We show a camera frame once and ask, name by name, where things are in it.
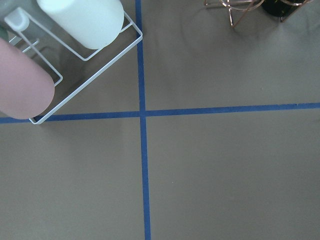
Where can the copper wire bottle rack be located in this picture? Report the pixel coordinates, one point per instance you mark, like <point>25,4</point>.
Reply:
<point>237,9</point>

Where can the white wire cup rack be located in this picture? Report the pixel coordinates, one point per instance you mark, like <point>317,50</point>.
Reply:
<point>19,20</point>

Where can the dark green wine bottle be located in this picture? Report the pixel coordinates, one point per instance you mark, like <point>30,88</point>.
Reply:
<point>277,8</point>

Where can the pink cup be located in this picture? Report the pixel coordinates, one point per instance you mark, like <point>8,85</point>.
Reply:
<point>26,89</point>

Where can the white cup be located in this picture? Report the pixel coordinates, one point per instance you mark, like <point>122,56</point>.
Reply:
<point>93,23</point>

